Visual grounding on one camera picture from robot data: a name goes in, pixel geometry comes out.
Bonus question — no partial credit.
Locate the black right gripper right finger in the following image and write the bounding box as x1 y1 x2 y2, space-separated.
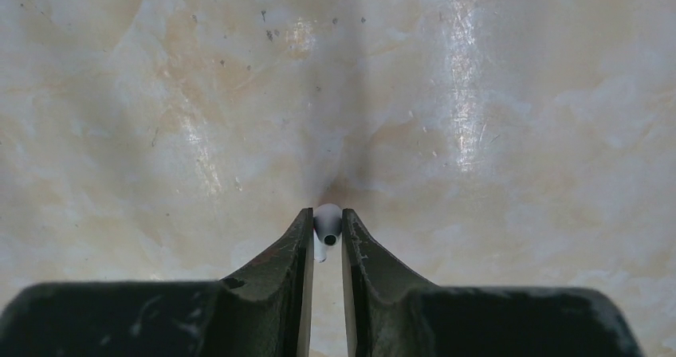
342 209 643 356

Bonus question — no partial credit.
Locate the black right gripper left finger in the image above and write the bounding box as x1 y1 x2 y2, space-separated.
1 208 313 356

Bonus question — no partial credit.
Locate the white stem earbud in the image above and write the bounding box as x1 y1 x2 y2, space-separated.
313 203 342 263

